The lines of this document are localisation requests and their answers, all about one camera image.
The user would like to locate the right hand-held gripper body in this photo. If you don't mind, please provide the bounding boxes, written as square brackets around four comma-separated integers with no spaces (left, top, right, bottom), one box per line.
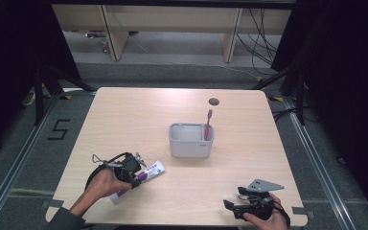
[233,178,286,222]

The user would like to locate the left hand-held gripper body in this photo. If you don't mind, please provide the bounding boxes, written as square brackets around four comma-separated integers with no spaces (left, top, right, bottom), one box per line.
[113,151,148,186]

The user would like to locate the white and purple toothpaste tube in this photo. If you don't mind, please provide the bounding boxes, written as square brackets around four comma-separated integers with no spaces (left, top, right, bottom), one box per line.
[108,159,167,206]

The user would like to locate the grey toothbrush holder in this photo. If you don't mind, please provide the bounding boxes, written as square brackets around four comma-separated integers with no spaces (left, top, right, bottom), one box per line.
[168,122,216,159]

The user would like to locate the pink toothbrush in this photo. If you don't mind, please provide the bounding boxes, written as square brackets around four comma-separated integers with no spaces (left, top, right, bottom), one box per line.
[203,108,214,142]

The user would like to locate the person's right hand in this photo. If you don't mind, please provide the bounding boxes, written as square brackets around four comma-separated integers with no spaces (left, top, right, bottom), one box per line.
[242,193,290,230]

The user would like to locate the person's left hand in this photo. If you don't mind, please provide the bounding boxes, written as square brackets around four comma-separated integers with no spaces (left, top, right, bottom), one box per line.
[83,168,132,200]

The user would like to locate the grey tape piece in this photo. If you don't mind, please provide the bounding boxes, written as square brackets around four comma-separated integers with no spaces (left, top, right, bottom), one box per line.
[40,198,65,209]
[291,206,316,219]

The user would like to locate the black metal stand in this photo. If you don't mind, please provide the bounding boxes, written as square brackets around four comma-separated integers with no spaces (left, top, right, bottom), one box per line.
[249,62,307,127]
[33,62,98,127]

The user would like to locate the small pink floor item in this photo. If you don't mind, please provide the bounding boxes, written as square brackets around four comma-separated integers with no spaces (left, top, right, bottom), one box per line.
[84,30,109,54]

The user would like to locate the dark curtain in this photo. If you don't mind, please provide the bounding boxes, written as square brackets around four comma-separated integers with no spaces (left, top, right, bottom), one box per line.
[0,0,81,162]
[270,0,368,221]

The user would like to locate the light wooden desk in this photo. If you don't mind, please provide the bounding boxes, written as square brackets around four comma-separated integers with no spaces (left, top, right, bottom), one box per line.
[51,3,293,63]

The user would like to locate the right hand-held gripper cable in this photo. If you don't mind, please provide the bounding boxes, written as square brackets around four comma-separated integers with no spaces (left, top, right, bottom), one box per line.
[271,198,291,228]

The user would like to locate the metal floor rail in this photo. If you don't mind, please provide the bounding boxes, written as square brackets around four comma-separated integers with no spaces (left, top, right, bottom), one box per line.
[283,96,358,230]
[0,93,62,230]

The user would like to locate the black floor cable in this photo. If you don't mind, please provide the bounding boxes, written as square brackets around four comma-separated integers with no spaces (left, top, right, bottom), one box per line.
[271,107,297,123]

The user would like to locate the bundle of black cables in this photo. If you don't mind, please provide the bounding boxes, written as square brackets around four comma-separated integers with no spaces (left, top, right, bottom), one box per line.
[235,8,281,77]

